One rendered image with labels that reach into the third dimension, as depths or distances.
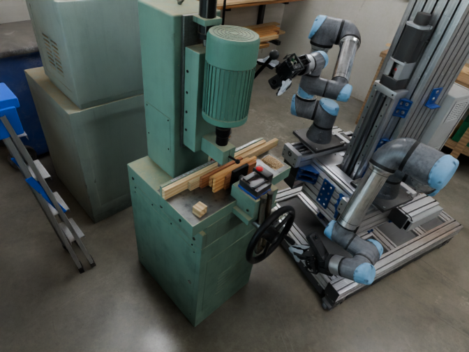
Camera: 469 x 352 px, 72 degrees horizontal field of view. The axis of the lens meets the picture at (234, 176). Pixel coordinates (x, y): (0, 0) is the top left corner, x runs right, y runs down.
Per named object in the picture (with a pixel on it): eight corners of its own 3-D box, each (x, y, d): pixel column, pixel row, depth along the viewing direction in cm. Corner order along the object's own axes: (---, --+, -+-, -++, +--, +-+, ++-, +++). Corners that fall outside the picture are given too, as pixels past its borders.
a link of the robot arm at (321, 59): (326, 72, 139) (332, 53, 133) (311, 78, 132) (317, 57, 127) (311, 66, 143) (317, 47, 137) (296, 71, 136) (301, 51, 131)
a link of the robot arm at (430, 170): (416, 161, 153) (417, 136, 106) (448, 177, 146) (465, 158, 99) (401, 182, 155) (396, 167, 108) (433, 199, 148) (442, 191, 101)
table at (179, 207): (207, 253, 118) (209, 243, 114) (159, 206, 133) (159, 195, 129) (304, 186, 153) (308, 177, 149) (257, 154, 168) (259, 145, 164)
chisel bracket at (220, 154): (221, 168, 133) (223, 152, 128) (199, 152, 140) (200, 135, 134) (234, 162, 137) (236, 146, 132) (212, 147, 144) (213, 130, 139)
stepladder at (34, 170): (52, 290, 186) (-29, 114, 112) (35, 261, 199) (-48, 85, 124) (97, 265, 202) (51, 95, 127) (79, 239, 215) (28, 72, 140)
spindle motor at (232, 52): (222, 134, 115) (233, 45, 95) (192, 113, 123) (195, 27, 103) (256, 120, 125) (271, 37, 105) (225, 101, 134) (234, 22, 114)
